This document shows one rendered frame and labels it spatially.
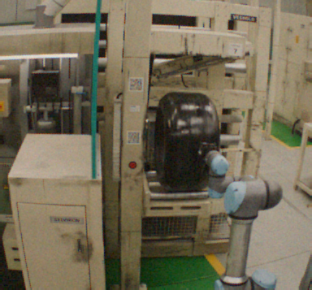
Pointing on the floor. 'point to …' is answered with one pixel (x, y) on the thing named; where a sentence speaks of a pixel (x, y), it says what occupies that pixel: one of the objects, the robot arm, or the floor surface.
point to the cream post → (135, 36)
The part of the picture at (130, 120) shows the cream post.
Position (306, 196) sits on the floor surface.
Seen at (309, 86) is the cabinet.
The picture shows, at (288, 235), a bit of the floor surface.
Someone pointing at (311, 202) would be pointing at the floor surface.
